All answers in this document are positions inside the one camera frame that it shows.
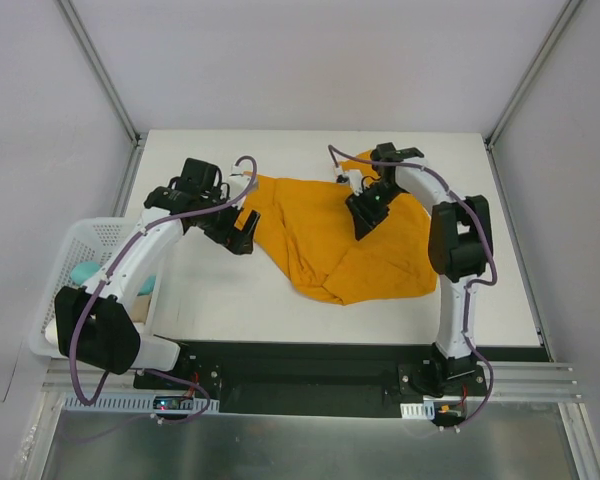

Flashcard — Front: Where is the right aluminium frame post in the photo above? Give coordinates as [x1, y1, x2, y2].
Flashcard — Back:
[483, 0, 586, 151]

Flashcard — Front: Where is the right white cable duct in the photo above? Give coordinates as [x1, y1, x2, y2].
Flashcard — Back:
[400, 401, 435, 421]

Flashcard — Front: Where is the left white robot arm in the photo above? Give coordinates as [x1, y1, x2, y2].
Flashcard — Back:
[54, 157, 259, 389]

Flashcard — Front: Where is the orange t shirt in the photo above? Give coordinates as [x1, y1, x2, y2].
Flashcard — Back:
[244, 175, 438, 306]

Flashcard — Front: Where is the teal rolled t shirt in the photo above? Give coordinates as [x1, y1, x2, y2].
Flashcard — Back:
[70, 261, 156, 296]

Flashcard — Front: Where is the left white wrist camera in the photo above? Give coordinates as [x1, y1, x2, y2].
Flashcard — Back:
[225, 166, 258, 201]

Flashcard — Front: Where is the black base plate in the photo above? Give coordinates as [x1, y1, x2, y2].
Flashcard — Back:
[133, 341, 487, 418]

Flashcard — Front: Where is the aluminium frame post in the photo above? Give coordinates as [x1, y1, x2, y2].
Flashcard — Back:
[483, 0, 586, 151]
[54, 0, 147, 147]

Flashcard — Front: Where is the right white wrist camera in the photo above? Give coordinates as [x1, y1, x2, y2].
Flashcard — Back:
[334, 166, 374, 195]

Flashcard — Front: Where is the left aluminium frame post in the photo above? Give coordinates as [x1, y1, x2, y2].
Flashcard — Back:
[54, 0, 147, 147]

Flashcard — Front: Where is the white cable duct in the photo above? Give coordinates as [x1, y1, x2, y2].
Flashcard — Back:
[400, 401, 435, 421]
[63, 393, 219, 416]

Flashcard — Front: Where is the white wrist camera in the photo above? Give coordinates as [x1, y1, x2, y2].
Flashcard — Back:
[225, 166, 258, 201]
[334, 166, 374, 195]

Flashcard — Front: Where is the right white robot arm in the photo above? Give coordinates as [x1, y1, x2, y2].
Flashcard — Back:
[337, 143, 498, 398]

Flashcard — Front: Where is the beige rolled t shirt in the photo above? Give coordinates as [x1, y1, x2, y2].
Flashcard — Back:
[130, 294, 152, 324]

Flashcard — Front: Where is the white rolled t shirt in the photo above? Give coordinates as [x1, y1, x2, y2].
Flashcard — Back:
[44, 320, 146, 348]

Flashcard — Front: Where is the white plastic basket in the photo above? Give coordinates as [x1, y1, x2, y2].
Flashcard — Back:
[28, 217, 136, 358]

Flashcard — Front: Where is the left white cable duct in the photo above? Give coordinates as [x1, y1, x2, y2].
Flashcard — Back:
[63, 393, 219, 416]

